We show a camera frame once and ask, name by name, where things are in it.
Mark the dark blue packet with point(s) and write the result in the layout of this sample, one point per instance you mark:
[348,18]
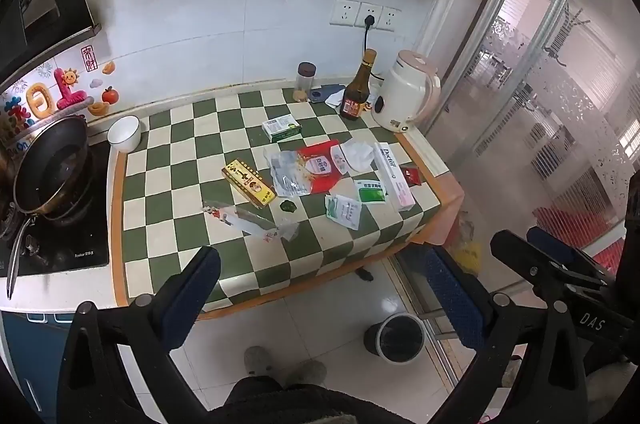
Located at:
[322,92]

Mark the person's dark trousers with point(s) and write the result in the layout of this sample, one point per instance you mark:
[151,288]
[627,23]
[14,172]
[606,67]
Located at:
[290,404]

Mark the colourful wall stickers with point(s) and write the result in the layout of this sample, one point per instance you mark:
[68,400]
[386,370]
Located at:
[67,93]

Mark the yellow plastic bag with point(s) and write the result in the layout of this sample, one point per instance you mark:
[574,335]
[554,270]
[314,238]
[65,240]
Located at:
[467,256]

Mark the white pale green pouch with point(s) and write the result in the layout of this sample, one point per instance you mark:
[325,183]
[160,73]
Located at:
[342,211]

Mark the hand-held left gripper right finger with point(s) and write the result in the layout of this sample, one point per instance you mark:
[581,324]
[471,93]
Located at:
[452,299]

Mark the red and clear noodle bag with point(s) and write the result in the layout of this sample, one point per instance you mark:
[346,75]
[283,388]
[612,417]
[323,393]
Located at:
[320,168]

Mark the small red sachet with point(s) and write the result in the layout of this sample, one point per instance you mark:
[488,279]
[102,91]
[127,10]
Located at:
[411,176]

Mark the frosted sliding glass door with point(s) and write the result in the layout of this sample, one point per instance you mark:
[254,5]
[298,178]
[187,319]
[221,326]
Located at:
[550,103]

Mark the green white sachet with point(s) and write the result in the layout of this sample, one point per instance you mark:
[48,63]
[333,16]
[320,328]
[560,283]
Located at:
[371,192]

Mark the black round trash bin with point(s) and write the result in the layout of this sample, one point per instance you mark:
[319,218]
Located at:
[395,339]

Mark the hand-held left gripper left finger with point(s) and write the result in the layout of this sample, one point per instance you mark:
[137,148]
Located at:
[192,299]

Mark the black glass cooktop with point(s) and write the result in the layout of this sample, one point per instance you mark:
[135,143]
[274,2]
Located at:
[65,244]

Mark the small black floor object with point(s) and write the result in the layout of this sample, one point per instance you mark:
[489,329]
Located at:
[364,275]

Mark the white bowl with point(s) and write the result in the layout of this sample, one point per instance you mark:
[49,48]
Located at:
[124,136]

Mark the small dark green wrapper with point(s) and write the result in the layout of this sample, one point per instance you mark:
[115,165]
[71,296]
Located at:
[288,207]

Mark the dark sauce bottle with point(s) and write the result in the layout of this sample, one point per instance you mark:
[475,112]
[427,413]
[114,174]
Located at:
[356,96]

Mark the white wall socket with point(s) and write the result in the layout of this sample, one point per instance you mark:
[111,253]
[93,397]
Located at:
[344,12]
[362,11]
[390,19]

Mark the white round wrapper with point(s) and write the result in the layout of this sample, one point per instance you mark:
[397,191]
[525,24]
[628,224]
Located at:
[356,153]

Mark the clear jar with brown lid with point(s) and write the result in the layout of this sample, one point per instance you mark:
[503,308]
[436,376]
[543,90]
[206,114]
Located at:
[305,86]

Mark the clear wrapper with red print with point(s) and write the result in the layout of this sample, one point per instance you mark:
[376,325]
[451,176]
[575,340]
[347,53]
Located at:
[245,221]

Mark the blue cabinet door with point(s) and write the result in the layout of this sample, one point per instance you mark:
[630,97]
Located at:
[30,354]

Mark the white pink long box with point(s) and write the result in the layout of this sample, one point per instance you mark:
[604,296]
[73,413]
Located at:
[395,179]

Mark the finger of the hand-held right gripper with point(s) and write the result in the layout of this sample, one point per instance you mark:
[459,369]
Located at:
[545,271]
[547,241]

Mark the white electric kettle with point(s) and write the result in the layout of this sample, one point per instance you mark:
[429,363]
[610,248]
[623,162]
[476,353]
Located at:
[400,93]

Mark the grey fluffy slipper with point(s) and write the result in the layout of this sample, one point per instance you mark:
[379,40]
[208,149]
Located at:
[307,371]
[259,361]

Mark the green white checkered table mat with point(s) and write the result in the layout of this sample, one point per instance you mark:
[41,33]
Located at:
[165,184]

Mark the green white small box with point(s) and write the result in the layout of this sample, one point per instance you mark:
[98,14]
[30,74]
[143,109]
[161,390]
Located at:
[280,127]

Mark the white crumpled tissue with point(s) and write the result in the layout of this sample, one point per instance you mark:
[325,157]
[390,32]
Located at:
[334,101]

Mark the yellow red flat box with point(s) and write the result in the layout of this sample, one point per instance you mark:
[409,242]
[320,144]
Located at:
[247,181]

